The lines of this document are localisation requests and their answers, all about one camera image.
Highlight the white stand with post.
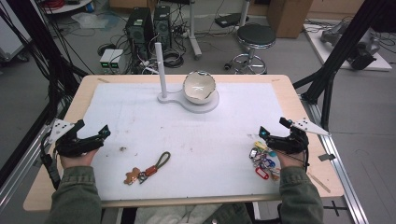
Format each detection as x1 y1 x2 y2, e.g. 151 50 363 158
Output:
154 42 220 115

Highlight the black metal frame strut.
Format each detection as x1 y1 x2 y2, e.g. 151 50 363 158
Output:
292 0 396 133
0 0 90 125

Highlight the person's left hand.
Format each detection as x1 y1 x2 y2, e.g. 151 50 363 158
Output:
59 148 101 170

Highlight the white table mat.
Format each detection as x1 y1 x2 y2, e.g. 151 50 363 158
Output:
78 81 313 203

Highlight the small white power box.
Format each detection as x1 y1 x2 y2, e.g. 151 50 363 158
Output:
99 49 116 71
109 49 125 71

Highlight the black flat device on floor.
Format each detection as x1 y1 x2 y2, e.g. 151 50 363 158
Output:
214 12 250 29

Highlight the gingerbread keychain with olive strap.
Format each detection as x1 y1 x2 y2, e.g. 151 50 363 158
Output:
123 150 172 187

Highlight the left hand-held gripper black cable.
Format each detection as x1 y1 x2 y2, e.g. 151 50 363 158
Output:
39 132 63 191

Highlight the coil of black cables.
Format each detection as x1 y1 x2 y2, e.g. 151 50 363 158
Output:
162 49 185 69

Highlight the bunch of colourful key tags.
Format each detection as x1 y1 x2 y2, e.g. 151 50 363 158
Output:
248 140 282 182

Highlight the black round stool chrome base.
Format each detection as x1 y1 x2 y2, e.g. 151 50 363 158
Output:
224 23 277 76

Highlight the grey tape piece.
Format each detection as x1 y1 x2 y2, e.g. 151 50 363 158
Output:
318 152 337 162

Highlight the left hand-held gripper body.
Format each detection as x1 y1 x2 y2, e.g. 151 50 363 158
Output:
48 119 105 158

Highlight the right hand-held gripper black cable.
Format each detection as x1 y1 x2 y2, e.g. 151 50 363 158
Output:
302 144 311 174

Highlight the large black computer tower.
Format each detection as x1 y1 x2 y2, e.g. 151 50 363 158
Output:
125 7 155 62

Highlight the white ceramic bowl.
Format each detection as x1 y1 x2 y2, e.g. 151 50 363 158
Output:
182 70 218 105

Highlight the clear plastic bag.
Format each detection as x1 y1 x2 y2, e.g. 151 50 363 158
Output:
70 11 120 32

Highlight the white board with grey device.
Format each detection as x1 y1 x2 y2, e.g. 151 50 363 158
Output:
303 19 393 73

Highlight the white round table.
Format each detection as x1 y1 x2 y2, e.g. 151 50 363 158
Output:
42 0 95 15

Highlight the brown cardboard box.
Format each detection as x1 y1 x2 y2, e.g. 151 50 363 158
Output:
266 0 314 39

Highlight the thin wooden stick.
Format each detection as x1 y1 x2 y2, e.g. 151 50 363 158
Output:
306 172 332 194

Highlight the slim black computer tower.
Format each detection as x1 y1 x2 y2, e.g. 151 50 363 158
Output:
152 5 173 50

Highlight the black tape cross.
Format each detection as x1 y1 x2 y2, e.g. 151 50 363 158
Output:
322 200 348 217

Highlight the hand-held gripper black cable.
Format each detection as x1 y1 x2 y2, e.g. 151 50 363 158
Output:
39 132 63 191
302 144 311 174

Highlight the aluminium rail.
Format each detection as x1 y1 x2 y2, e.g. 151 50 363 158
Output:
0 123 57 214
299 92 371 224

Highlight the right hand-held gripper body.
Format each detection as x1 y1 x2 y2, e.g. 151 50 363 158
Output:
266 117 332 155

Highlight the person's right hand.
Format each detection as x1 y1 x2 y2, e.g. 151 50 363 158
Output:
275 149 307 170

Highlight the white metal stand leg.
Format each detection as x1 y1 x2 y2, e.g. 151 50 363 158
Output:
186 0 204 61

